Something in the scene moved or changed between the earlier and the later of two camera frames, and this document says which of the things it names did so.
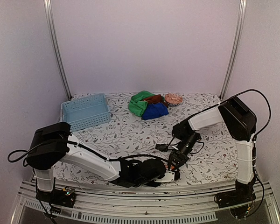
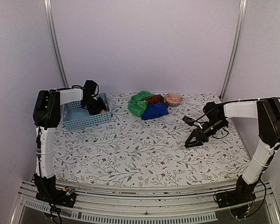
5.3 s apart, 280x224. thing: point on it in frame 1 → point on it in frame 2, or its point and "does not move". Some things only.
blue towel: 153,110 does not move
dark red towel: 156,98 does not move
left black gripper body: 139,183 → 94,105
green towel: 136,105 does not move
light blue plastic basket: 83,112 does not move
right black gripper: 181,158 → 202,137
